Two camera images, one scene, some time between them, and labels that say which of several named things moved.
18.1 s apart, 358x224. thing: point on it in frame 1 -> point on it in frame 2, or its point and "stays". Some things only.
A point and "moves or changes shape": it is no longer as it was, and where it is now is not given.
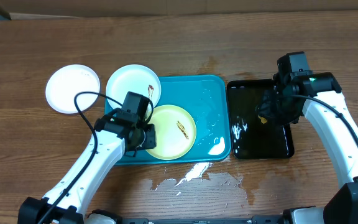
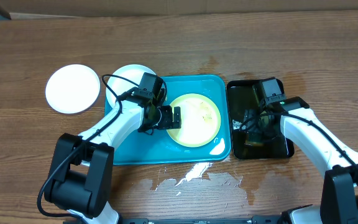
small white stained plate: x=135 y=78 stays
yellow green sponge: x=263 y=119 moves or changes shape
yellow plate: x=175 y=132 -> x=199 y=122
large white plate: x=68 y=80 stays
